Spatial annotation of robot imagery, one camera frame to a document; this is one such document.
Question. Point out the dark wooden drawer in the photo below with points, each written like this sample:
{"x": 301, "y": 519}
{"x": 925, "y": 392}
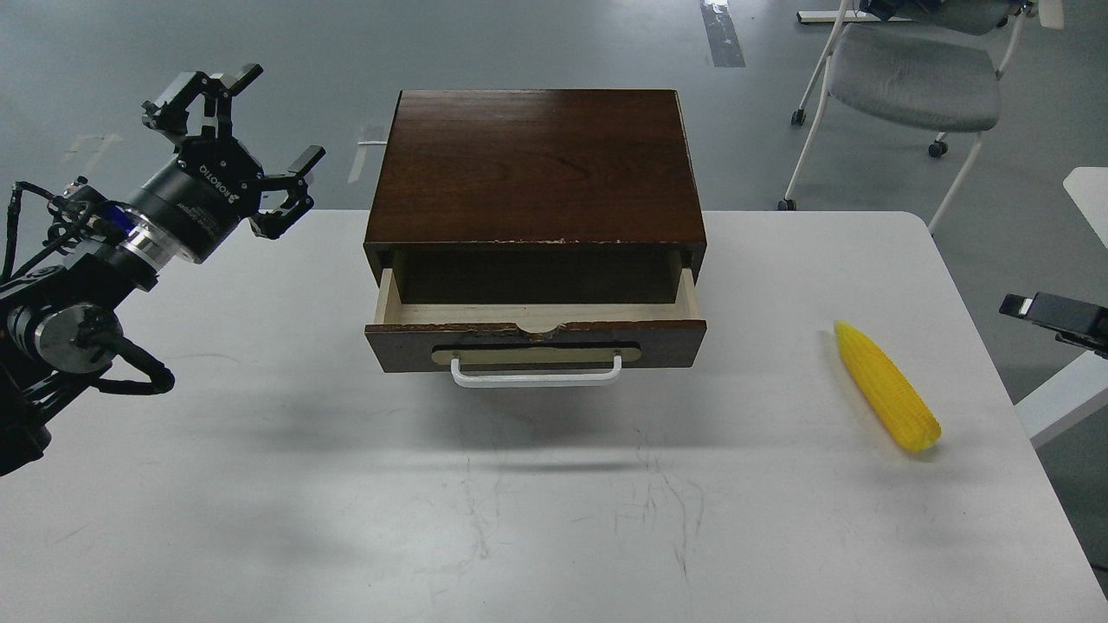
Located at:
{"x": 426, "y": 337}

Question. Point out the dark wooden cabinet box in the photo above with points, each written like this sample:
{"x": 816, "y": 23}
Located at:
{"x": 544, "y": 196}

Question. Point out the grey office chair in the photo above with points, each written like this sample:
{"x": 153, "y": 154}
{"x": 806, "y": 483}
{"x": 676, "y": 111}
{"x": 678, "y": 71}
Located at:
{"x": 922, "y": 83}

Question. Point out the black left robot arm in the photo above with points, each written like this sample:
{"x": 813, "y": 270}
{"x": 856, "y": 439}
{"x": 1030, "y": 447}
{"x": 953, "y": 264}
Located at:
{"x": 71, "y": 258}

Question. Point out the white drawer handle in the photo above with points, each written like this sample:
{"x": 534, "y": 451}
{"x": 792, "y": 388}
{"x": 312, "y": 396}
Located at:
{"x": 544, "y": 380}

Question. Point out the yellow corn cob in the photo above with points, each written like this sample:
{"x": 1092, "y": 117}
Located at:
{"x": 899, "y": 407}

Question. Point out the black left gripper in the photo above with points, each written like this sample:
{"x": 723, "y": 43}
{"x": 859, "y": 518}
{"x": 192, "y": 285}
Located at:
{"x": 199, "y": 199}

